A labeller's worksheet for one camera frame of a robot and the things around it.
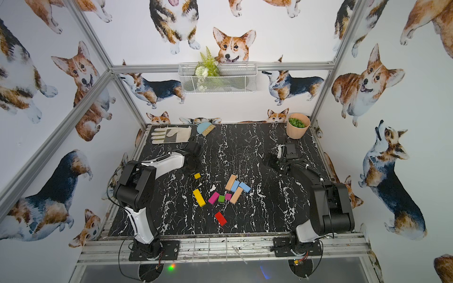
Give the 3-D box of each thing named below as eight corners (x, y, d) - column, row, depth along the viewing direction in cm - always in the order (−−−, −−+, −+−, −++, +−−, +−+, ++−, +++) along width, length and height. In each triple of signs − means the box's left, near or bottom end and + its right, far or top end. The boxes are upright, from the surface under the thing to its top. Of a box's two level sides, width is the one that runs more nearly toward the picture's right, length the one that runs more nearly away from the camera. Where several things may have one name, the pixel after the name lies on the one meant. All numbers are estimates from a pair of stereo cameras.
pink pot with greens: (286, 140, 115) (290, 128, 106) (282, 123, 125) (286, 110, 116) (307, 140, 115) (313, 128, 106) (301, 123, 125) (306, 110, 116)
